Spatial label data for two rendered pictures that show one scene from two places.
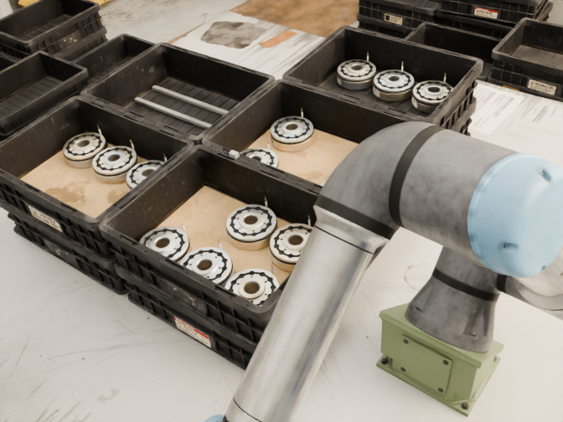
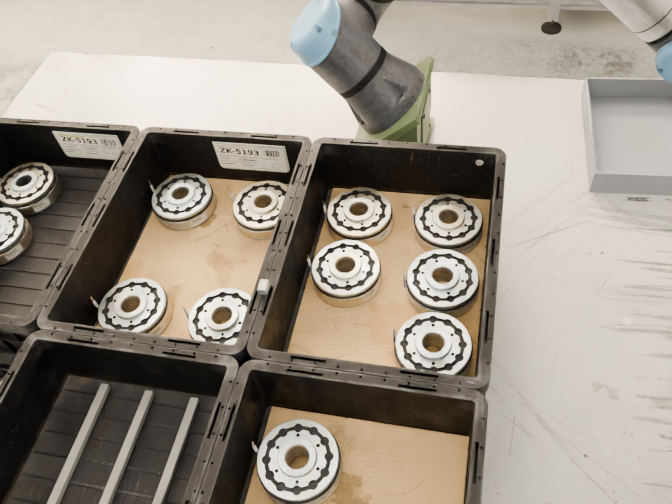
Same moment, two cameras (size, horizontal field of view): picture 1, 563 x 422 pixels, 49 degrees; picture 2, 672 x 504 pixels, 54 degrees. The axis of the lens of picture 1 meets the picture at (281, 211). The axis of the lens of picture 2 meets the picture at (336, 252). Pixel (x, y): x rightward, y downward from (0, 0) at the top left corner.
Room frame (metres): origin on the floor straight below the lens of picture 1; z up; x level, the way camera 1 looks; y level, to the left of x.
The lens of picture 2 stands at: (1.11, 0.60, 1.63)
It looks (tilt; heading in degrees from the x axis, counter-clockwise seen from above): 52 degrees down; 250
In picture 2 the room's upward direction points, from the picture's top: 10 degrees counter-clockwise
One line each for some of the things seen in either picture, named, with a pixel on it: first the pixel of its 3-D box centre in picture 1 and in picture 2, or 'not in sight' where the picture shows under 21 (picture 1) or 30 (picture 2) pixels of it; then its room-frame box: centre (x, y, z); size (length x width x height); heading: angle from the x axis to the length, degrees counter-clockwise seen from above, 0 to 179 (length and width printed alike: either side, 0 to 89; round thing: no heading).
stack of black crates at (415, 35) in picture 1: (447, 85); not in sight; (2.14, -0.73, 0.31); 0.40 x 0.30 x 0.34; 49
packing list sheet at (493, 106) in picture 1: (455, 98); not in sight; (1.48, -0.53, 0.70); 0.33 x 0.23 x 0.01; 49
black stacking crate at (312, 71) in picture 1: (380, 90); (27, 232); (1.31, -0.28, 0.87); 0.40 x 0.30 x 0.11; 50
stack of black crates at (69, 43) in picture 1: (59, 61); not in sight; (2.61, 0.93, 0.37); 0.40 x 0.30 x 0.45; 139
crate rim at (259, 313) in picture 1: (225, 220); (387, 247); (0.85, 0.11, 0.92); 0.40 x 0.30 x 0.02; 50
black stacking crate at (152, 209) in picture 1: (229, 239); (389, 269); (0.85, 0.11, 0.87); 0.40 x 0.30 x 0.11; 50
